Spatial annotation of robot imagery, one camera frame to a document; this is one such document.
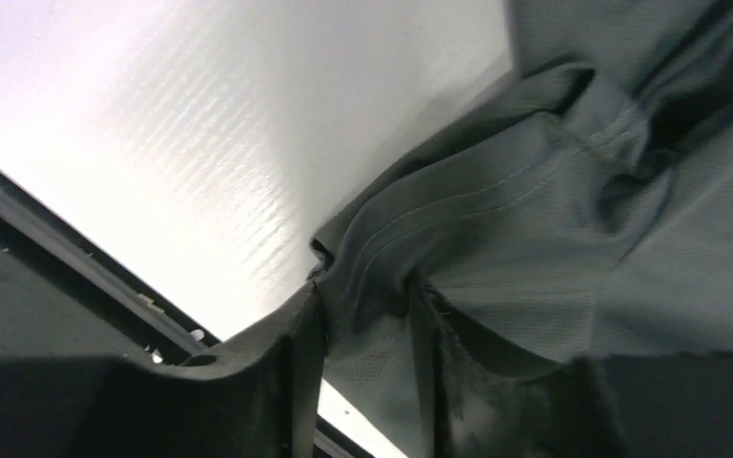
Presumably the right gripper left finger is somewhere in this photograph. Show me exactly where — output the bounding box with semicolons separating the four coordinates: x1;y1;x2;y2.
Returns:
0;283;326;457

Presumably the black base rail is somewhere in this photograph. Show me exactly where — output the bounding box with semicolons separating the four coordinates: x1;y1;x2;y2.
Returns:
0;173;365;457

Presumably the dark grey t-shirt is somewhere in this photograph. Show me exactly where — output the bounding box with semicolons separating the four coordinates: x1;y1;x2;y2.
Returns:
312;1;733;456

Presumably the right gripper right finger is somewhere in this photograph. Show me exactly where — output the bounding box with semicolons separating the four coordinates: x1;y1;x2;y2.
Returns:
426;284;733;458

